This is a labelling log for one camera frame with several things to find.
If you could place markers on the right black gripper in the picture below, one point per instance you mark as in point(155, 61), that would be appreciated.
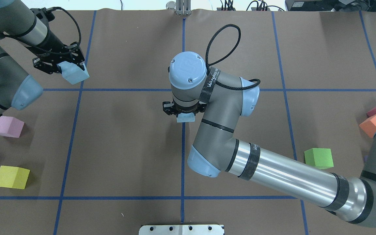
point(167, 109)

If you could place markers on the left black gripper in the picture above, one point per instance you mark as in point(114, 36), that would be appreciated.
point(53, 41)

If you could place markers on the light blue block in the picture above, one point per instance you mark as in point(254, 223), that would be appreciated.
point(72, 73)
point(186, 117)

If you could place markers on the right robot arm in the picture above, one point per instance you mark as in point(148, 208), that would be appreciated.
point(223, 98)

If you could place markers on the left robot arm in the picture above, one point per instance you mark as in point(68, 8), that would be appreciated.
point(30, 27)

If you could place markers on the light pink foam block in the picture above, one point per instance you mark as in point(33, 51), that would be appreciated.
point(10, 126)

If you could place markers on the yellow foam block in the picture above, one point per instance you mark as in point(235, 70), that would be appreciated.
point(13, 177)

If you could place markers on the green foam block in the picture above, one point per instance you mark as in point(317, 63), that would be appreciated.
point(320, 158)

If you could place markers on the orange block right side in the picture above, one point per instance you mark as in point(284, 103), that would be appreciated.
point(369, 126)

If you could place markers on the aluminium frame post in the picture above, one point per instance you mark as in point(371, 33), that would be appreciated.
point(183, 7)

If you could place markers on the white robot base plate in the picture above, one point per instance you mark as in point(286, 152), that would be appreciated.
point(212, 229)

